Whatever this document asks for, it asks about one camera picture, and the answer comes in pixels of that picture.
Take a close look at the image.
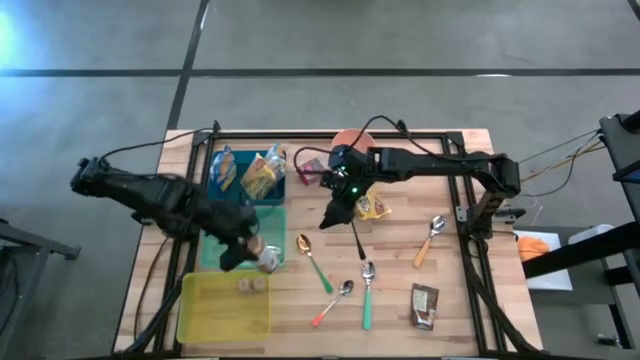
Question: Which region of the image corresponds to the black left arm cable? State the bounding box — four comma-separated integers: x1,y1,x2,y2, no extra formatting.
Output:
98,127,216,164

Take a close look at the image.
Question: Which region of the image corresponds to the black spoon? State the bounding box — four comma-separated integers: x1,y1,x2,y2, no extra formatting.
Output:
349,219,367,261

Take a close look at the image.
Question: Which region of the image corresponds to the brown cable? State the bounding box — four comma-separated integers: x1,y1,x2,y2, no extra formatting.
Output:
132,237,171,344

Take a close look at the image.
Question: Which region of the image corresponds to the spoon with orange handle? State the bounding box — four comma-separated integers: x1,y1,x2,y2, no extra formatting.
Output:
311,279,355,328

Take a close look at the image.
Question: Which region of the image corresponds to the brown food packet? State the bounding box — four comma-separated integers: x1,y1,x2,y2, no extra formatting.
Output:
410,283,440,331

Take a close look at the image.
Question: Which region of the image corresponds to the spoon with mint handle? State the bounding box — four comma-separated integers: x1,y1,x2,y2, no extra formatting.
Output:
361,261,377,331

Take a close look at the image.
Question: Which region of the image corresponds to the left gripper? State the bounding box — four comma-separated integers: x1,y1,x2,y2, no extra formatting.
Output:
207,202,261,272

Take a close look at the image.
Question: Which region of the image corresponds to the spoon with wooden handle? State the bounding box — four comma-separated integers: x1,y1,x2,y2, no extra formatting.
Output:
412,214,448,269

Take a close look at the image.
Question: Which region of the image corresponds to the white sheet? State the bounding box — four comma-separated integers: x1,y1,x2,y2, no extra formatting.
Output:
513,229,574,292

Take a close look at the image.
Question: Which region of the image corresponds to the white plastic container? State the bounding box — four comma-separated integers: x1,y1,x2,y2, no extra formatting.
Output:
567,223,615,246

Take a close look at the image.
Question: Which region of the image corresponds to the black equipment cart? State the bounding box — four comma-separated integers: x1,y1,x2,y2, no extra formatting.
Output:
519,109,640,351

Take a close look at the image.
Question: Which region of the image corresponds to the black aluminium table frame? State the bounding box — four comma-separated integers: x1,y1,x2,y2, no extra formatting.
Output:
122,130,539,357

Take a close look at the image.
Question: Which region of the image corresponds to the teal plastic bin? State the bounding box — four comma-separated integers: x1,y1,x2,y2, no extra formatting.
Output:
199,205,287,269

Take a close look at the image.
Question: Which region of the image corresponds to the gray metal stand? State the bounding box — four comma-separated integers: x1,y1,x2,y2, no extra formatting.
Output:
0,218,81,360

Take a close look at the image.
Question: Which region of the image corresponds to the thin gray cable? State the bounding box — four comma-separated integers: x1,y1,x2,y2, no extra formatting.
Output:
519,128,604,166

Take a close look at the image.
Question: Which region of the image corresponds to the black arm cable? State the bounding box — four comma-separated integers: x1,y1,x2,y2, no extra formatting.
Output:
292,114,501,176
98,127,216,164

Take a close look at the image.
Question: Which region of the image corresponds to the orange bowl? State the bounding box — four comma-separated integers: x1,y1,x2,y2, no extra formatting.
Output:
332,128,376,151

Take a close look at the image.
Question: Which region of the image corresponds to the yellow plastic bin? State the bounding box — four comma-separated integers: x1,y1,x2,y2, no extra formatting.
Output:
176,269,274,344

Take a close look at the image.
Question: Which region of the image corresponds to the blue plastic bin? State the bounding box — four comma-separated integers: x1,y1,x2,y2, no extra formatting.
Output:
208,149,289,207

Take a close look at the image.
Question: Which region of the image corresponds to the orange object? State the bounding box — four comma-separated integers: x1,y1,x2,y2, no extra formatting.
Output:
516,235,551,263

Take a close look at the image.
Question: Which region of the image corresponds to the blue ramen noodle packet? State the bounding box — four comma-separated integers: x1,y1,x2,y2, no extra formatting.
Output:
264,143,289,181
209,145,238,193

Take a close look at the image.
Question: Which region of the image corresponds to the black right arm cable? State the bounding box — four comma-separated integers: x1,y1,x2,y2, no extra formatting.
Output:
292,114,501,176

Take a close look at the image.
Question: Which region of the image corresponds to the gold spoon with green handle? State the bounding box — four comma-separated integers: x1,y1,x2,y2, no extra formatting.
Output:
295,233,334,295

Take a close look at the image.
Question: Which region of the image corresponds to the yellow ramen noodle packet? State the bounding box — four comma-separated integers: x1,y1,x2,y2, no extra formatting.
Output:
353,192,393,222
241,152,278,201

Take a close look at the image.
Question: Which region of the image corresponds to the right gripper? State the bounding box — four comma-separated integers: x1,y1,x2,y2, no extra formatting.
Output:
319,144,374,230

